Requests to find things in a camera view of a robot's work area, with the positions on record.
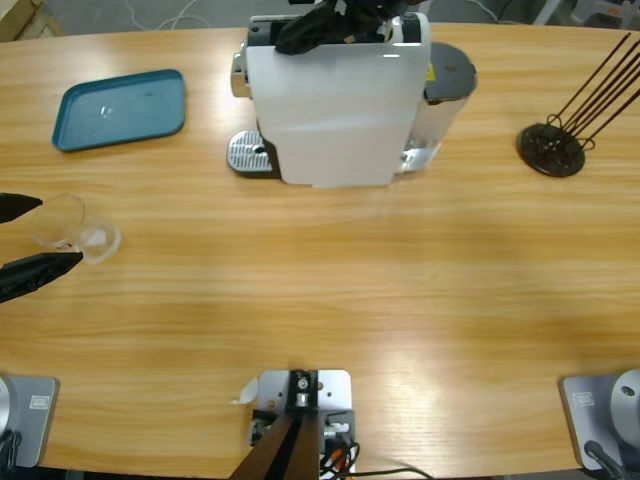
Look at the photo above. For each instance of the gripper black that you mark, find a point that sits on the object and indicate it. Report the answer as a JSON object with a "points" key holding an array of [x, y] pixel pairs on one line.
{"points": [[370, 9]]}

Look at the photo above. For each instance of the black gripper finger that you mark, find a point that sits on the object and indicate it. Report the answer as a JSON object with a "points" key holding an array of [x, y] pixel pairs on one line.
{"points": [[35, 275], [15, 207]]}

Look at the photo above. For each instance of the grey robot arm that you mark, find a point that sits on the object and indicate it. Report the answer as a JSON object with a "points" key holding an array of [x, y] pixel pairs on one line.
{"points": [[600, 400], [30, 415]]}

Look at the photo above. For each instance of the white capsule coffee machine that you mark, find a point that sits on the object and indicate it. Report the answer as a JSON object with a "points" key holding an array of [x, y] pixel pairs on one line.
{"points": [[330, 115]]}

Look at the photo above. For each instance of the clear glass cup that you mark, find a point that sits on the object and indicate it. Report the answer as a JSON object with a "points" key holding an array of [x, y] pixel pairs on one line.
{"points": [[97, 240]]}

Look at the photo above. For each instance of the water tank with black lid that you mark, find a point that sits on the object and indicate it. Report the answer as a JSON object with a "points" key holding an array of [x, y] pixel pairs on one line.
{"points": [[450, 70]]}

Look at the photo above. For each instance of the teal plastic tray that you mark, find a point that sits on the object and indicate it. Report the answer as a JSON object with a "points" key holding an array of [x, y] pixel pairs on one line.
{"points": [[120, 110]]}

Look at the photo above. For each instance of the wooden board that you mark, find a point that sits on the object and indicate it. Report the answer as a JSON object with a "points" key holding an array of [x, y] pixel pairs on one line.
{"points": [[25, 20]]}

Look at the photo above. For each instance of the black capsule holder with rods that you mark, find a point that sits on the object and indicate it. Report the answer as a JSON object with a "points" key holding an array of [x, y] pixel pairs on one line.
{"points": [[545, 150]]}

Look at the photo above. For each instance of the white tape strip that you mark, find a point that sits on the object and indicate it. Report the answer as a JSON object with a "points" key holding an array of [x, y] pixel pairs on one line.
{"points": [[247, 392]]}

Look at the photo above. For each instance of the white mount with dark post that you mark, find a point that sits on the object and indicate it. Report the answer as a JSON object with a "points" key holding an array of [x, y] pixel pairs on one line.
{"points": [[330, 390]]}

